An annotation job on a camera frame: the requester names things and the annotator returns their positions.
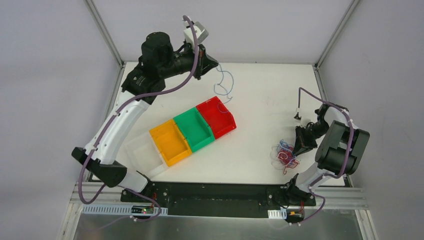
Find thin blue cable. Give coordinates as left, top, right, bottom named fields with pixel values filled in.
left=278, top=139, right=297, bottom=167

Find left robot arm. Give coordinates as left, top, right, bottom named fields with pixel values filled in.
left=71, top=28, right=218, bottom=203

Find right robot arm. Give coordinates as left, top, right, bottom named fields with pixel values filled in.
left=283, top=103, right=370, bottom=205

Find red plastic bin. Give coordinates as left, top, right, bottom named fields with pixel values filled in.
left=195, top=96, right=237, bottom=139

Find green plastic bin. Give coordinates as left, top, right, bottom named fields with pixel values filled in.
left=173, top=107, right=215, bottom=153

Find yellow plastic bin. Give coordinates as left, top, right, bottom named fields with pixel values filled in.
left=149, top=119, right=192, bottom=167

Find clear plastic bin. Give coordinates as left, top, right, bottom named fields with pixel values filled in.
left=124, top=132, right=169, bottom=179

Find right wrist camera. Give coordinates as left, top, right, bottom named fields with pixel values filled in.
left=293, top=112, right=312, bottom=128

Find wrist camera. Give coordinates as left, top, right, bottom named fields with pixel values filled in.
left=293, top=112, right=312, bottom=128
left=183, top=21, right=209, bottom=46

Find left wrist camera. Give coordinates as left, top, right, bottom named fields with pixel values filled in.
left=183, top=21, right=209, bottom=46

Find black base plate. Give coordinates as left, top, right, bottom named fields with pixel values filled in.
left=141, top=181, right=316, bottom=218

